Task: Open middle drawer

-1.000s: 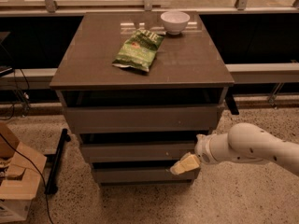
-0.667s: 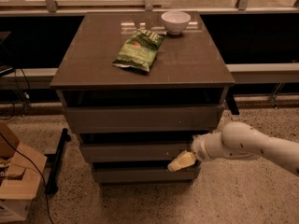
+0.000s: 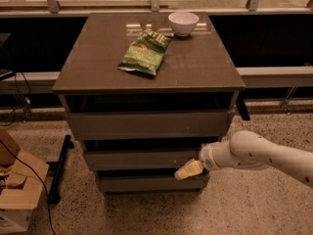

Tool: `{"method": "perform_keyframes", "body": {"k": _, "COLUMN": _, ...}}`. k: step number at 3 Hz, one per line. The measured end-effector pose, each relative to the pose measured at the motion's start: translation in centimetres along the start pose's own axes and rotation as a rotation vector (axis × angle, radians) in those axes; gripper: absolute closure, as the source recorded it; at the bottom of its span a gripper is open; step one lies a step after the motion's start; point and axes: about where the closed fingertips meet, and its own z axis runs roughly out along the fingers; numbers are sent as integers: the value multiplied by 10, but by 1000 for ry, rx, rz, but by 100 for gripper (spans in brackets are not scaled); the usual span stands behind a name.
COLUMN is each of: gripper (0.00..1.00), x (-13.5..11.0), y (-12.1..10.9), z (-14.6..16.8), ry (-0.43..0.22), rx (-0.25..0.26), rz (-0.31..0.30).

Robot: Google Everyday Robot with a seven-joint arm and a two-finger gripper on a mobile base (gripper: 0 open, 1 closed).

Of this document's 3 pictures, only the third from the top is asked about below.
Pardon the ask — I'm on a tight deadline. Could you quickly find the green chip bag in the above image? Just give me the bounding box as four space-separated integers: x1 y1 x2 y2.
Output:
118 30 171 75

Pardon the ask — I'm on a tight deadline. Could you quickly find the grey drawer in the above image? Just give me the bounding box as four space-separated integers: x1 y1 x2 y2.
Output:
96 174 209 193
84 149 201 171
67 110 235 141

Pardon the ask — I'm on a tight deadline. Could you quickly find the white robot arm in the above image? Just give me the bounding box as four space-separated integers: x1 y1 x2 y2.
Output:
174 130 313 188

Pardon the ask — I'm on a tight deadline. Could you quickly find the cardboard box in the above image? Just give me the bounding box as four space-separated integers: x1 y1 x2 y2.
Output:
0 129 49 234

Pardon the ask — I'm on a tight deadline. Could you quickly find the black stand leg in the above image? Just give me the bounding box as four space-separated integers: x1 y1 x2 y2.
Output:
47 135 74 205

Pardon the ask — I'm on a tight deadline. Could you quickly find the grey drawer cabinet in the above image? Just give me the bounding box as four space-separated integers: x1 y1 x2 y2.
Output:
53 13 245 179

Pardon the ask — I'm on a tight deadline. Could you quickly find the black cable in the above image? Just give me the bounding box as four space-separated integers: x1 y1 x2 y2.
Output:
0 140 57 235

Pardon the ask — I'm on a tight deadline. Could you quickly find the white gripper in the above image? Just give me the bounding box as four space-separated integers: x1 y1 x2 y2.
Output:
174 142 219 180

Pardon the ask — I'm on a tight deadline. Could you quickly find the white bowl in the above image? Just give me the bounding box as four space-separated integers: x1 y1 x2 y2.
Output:
168 12 199 36

